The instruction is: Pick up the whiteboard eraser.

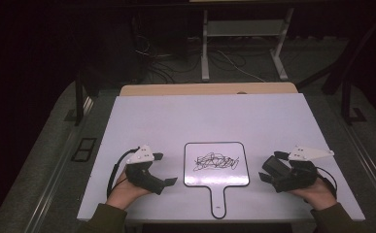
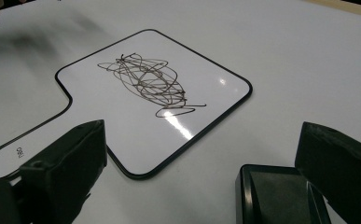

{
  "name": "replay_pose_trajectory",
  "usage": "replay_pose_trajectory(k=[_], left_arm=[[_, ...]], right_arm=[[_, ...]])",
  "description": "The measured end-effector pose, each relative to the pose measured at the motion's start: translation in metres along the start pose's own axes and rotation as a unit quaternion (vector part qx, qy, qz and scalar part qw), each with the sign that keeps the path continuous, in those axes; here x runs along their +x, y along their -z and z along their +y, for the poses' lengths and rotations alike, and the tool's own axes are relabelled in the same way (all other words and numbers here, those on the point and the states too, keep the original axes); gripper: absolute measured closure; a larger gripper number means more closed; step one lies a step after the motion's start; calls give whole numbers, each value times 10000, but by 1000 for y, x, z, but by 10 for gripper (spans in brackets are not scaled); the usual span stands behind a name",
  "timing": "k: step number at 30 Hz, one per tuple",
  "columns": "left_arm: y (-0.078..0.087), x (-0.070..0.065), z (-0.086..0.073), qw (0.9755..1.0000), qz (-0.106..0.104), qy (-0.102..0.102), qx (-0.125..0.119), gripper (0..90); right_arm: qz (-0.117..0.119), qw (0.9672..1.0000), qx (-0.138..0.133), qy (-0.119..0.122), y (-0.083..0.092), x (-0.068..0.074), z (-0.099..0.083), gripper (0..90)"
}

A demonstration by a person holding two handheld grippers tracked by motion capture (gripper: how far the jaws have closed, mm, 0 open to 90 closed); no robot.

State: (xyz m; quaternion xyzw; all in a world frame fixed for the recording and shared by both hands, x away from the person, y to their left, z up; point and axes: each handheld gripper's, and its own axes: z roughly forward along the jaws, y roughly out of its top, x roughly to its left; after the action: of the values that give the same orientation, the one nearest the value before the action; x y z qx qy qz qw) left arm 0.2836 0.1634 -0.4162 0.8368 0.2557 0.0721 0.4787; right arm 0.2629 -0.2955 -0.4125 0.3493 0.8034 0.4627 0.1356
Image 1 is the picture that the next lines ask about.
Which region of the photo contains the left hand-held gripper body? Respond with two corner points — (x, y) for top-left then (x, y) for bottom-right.
(124, 144), (165, 196)

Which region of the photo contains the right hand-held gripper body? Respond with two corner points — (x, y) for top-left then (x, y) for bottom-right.
(271, 145), (335, 194)

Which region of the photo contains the black whiteboard eraser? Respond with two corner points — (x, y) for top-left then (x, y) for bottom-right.
(261, 155), (291, 179)

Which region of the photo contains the small whiteboard with handle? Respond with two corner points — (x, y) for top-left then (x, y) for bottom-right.
(183, 141), (251, 219)

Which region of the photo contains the person's left hand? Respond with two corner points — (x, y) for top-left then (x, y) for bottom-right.
(106, 171), (151, 211)

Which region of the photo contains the person's right hand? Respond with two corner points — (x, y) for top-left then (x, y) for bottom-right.
(287, 178), (338, 212)

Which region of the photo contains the large white board sheet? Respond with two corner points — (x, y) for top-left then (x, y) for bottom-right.
(77, 92), (366, 222)

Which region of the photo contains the wooden table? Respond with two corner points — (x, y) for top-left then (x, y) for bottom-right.
(120, 82), (299, 97)

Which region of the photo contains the black metal stand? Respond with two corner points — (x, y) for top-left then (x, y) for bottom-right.
(321, 9), (376, 125)
(63, 71), (94, 127)

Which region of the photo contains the white metal stand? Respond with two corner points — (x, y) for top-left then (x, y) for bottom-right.
(200, 8), (295, 82)

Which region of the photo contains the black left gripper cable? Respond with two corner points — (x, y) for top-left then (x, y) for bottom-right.
(106, 147), (140, 198)

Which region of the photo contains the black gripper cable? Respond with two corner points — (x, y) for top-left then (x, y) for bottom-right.
(316, 166), (338, 199)
(106, 147), (140, 198)

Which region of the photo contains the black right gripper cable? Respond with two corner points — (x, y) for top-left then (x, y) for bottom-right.
(316, 166), (338, 199)

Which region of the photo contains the black floor outlet frame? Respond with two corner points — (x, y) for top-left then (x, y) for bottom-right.
(71, 137), (97, 163)

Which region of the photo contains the metal floor rail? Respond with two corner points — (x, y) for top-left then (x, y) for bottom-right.
(23, 96), (94, 233)
(344, 122), (376, 210)

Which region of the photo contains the bundle of black floor cables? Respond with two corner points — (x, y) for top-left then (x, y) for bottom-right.
(133, 32), (206, 84)

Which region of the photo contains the white floor cable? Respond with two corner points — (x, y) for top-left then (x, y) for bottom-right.
(214, 48), (267, 83)

